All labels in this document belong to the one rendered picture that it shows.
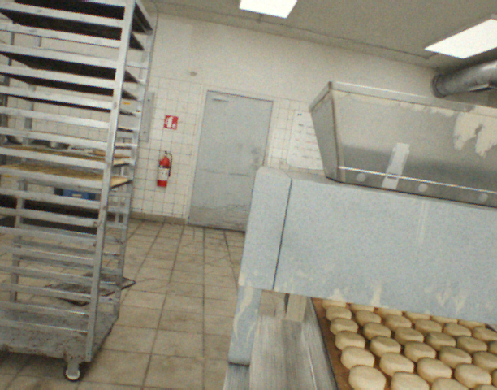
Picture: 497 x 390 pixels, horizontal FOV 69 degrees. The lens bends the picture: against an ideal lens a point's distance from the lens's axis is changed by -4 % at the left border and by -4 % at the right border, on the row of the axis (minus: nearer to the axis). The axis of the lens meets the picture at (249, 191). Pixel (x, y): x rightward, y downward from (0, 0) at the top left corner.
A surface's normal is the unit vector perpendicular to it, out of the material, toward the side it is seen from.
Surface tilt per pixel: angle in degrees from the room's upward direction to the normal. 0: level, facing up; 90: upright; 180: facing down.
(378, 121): 115
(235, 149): 90
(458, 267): 90
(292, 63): 90
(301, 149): 90
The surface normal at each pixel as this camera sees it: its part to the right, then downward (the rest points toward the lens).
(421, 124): -0.11, 0.50
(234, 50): 0.11, 0.11
